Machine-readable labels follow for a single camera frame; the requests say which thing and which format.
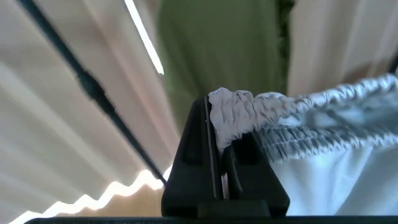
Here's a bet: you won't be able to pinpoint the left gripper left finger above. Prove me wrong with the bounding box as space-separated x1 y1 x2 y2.
161 96 223 218

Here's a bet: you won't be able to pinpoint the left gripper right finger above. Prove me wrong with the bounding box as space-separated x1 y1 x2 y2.
222 132 290 218

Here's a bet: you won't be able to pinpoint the pale grey shorts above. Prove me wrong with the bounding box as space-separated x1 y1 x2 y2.
208 73 398 217

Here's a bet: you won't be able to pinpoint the green printed shirt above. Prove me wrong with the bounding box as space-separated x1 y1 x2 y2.
157 0 295 131

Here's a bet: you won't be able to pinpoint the black clothes rack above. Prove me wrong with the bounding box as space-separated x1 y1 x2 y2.
18 0 398 186

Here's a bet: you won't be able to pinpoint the beige curtain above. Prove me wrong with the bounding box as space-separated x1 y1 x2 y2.
0 0 398 223

